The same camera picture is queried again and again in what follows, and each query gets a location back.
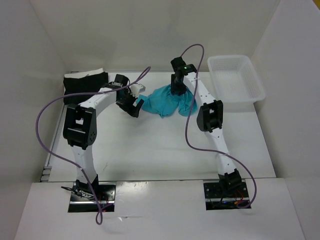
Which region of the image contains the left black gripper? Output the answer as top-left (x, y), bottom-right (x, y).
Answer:
top-left (116, 88), bottom-right (144, 118)

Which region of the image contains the cyan t shirt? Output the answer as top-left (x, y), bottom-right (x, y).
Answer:
top-left (136, 85), bottom-right (193, 118)

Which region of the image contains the black t shirt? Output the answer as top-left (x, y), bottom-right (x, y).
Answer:
top-left (63, 71), bottom-right (109, 105)

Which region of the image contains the white t shirt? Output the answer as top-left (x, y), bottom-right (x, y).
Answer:
top-left (64, 68), bottom-right (104, 79)

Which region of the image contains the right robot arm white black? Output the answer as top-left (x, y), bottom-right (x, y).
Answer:
top-left (170, 56), bottom-right (242, 197)

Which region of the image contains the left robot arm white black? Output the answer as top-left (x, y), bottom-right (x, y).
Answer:
top-left (63, 74), bottom-right (146, 200)

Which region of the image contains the white plastic basket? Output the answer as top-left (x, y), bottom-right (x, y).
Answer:
top-left (207, 55), bottom-right (266, 105)

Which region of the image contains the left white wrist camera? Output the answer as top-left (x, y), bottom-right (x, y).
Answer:
top-left (129, 83), bottom-right (146, 98)

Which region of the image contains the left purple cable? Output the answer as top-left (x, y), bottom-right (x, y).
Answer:
top-left (34, 65), bottom-right (152, 225)

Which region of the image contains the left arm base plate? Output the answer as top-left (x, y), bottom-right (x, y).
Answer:
top-left (64, 182), bottom-right (116, 213)

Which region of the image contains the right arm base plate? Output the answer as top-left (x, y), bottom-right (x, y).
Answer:
top-left (203, 181), bottom-right (250, 211)

